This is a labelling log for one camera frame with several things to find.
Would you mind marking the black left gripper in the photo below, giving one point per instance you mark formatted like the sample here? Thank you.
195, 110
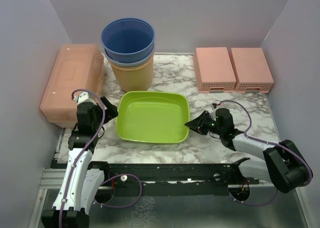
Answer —
110, 112

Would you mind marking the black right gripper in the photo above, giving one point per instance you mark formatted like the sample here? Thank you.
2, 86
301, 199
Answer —
198, 124

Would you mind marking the green plastic tray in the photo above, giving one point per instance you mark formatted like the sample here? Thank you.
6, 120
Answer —
153, 117

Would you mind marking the orange plastic bucket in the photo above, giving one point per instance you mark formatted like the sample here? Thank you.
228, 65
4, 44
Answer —
136, 78

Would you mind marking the pink perforated basket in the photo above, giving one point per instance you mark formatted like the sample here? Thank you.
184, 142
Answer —
251, 70
213, 70

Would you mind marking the light blue plastic bucket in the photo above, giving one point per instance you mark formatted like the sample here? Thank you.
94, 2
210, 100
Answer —
129, 60

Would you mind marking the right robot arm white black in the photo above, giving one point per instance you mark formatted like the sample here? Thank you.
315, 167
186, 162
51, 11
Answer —
279, 163

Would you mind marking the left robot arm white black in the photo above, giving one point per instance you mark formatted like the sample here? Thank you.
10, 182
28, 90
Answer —
82, 176

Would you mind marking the translucent pink storage box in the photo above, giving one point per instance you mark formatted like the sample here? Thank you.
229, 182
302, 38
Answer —
77, 66

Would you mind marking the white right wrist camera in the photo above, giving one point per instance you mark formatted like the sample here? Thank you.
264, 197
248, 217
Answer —
214, 107

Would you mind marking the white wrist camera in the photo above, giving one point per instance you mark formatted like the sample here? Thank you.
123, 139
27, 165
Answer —
214, 107
82, 98

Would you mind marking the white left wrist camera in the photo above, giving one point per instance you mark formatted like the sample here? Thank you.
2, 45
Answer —
82, 98

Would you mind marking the black metal base rail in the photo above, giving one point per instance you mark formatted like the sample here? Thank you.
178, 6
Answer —
135, 180

